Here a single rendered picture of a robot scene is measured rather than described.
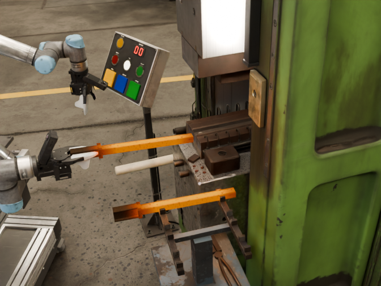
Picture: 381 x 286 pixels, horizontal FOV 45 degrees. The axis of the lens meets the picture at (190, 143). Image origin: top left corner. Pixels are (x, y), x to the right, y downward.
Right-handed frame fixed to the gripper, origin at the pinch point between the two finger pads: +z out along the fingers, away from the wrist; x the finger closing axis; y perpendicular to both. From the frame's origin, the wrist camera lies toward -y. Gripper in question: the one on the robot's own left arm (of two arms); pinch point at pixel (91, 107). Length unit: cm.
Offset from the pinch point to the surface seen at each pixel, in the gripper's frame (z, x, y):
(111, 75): -9.0, -16.4, -6.9
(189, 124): -5, 22, -50
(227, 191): -3, 62, -68
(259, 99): -35, 54, -78
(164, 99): 93, -180, 2
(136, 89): -8.5, -3.2, -22.1
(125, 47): -21.9, -21.1, -14.2
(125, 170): 30.8, 8.0, -14.5
